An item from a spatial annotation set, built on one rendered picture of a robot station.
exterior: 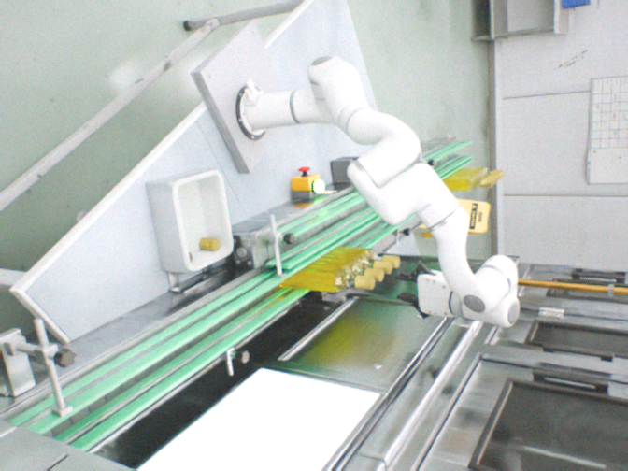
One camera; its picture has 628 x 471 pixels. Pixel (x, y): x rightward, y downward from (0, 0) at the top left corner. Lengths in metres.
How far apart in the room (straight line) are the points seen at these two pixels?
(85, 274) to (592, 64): 6.39
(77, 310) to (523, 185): 6.53
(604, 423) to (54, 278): 1.11
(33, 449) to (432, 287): 0.95
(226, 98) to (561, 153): 5.98
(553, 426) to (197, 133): 1.06
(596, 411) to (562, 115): 6.05
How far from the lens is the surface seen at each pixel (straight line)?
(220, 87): 1.53
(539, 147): 7.24
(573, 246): 7.47
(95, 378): 1.13
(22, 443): 0.62
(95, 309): 1.30
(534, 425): 1.22
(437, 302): 1.33
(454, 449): 1.14
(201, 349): 1.31
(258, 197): 1.69
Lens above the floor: 1.77
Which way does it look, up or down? 31 degrees down
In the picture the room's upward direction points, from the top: 93 degrees clockwise
